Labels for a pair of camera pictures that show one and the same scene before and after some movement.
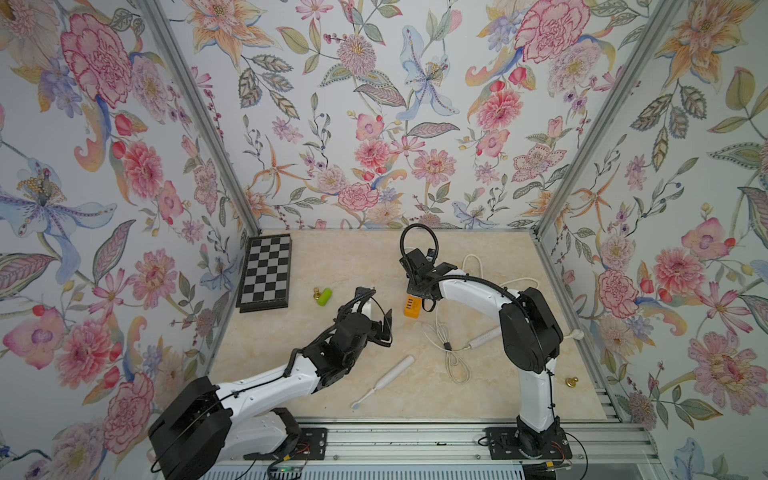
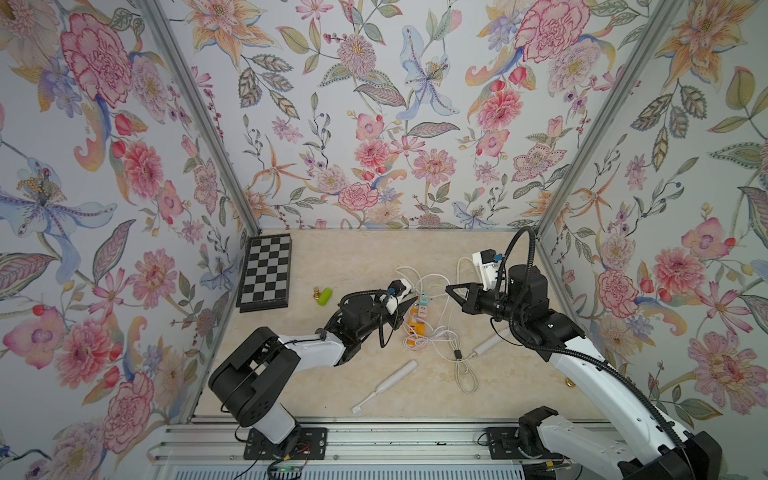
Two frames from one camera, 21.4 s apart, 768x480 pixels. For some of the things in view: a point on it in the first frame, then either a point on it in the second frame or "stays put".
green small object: [324, 297] stays put
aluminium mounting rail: [598, 444] stays put
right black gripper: [411, 288] -> [476, 296]
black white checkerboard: [264, 280] stays put
